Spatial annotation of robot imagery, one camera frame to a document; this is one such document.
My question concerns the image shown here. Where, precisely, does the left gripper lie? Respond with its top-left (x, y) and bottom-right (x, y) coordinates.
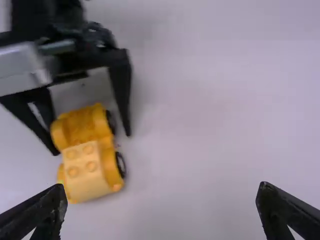
top-left (0, 0), bottom-right (133, 157)

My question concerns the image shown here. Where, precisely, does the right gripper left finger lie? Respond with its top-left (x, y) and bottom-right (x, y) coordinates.
top-left (0, 183), bottom-right (68, 240)

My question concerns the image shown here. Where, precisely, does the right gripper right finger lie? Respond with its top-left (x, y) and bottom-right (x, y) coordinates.
top-left (255, 181), bottom-right (320, 240)

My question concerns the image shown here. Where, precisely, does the yellow toy car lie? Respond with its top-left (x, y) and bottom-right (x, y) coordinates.
top-left (49, 102), bottom-right (129, 205)

